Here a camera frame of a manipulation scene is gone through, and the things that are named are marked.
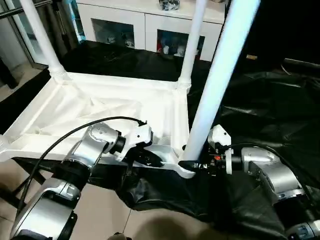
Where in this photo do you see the dark cabinet with gold label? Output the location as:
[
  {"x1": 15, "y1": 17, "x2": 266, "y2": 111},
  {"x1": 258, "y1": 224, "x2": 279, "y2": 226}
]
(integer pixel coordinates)
[{"x1": 211, "y1": 0, "x2": 286, "y2": 74}]

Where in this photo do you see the metal framed glass door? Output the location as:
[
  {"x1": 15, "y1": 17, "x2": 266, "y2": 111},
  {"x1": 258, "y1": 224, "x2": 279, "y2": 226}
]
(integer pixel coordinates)
[{"x1": 0, "y1": 0, "x2": 85, "y2": 89}]

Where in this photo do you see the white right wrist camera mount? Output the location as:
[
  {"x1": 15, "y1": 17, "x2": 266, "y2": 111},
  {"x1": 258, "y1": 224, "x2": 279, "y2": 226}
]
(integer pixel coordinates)
[{"x1": 206, "y1": 124, "x2": 235, "y2": 175}]

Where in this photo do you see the white plastic table top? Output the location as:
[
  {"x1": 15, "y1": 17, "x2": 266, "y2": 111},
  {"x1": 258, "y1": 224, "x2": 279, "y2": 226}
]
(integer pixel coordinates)
[{"x1": 0, "y1": 71, "x2": 199, "y2": 180}]

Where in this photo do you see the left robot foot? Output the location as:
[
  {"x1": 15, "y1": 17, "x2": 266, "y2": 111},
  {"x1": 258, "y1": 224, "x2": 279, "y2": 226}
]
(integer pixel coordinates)
[{"x1": 108, "y1": 231, "x2": 131, "y2": 240}]

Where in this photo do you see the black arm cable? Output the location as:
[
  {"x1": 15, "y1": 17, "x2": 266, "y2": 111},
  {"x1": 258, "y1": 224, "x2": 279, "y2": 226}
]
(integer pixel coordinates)
[
  {"x1": 215, "y1": 141, "x2": 314, "y2": 201},
  {"x1": 15, "y1": 116, "x2": 149, "y2": 221}
]

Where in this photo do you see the white glass door cabinet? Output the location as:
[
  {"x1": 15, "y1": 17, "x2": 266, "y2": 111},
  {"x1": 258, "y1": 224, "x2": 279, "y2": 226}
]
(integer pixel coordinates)
[{"x1": 75, "y1": 0, "x2": 226, "y2": 63}]

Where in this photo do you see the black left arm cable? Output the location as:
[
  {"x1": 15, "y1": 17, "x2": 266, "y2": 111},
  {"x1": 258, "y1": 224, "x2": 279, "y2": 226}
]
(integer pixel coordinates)
[{"x1": 15, "y1": 116, "x2": 149, "y2": 221}]

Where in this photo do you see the black mat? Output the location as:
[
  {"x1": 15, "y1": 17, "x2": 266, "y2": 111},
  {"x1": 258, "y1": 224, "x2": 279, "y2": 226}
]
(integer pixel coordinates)
[{"x1": 0, "y1": 39, "x2": 320, "y2": 240}]

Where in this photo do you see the blue white patterned jar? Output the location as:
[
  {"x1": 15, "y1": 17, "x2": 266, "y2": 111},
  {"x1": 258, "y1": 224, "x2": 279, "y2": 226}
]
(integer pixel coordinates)
[{"x1": 158, "y1": 0, "x2": 182, "y2": 12}]

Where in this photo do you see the black metal table frame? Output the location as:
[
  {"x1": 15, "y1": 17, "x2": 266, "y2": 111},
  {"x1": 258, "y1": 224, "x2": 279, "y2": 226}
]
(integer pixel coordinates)
[{"x1": 0, "y1": 156, "x2": 51, "y2": 209}]

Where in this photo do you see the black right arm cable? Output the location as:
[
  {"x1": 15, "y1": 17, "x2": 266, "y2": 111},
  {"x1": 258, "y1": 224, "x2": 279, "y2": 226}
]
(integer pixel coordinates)
[{"x1": 215, "y1": 141, "x2": 314, "y2": 201}]

